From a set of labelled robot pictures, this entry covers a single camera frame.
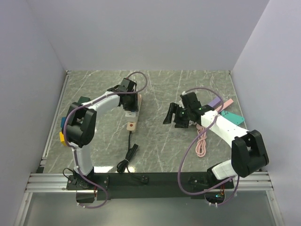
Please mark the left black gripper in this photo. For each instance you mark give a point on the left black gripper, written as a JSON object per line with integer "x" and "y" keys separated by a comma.
{"x": 135, "y": 106}

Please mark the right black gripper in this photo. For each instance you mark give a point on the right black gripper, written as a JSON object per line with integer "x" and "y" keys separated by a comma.
{"x": 174, "y": 108}

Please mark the beige power strip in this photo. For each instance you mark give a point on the beige power strip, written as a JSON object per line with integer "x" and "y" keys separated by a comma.
{"x": 132, "y": 123}

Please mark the purple power strip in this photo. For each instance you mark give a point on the purple power strip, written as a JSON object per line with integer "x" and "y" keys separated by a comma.
{"x": 215, "y": 103}

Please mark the dark green cube plug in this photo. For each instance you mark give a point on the dark green cube plug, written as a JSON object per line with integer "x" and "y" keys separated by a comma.
{"x": 83, "y": 100}

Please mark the pink power strip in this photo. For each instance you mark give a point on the pink power strip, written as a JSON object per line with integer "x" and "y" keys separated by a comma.
{"x": 225, "y": 105}

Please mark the teal power strip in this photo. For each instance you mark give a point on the teal power strip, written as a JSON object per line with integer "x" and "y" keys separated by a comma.
{"x": 235, "y": 119}

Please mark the blue cube adapter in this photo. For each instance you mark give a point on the blue cube adapter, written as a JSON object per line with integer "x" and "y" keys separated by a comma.
{"x": 62, "y": 122}

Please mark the large yellow cube plug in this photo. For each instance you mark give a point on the large yellow cube plug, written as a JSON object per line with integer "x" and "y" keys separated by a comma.
{"x": 62, "y": 140}

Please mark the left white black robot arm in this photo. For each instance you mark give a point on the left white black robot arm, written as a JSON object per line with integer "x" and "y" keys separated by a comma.
{"x": 80, "y": 122}

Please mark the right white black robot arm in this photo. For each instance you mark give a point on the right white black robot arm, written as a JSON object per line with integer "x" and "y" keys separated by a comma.
{"x": 248, "y": 151}

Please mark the white plug adapter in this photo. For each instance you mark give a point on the white plug adapter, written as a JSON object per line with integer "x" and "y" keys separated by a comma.
{"x": 130, "y": 115}

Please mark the black base bar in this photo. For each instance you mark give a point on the black base bar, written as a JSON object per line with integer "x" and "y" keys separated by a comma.
{"x": 152, "y": 185}

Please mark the aluminium rail frame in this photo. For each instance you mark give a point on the aluminium rail frame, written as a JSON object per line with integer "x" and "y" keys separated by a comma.
{"x": 46, "y": 182}

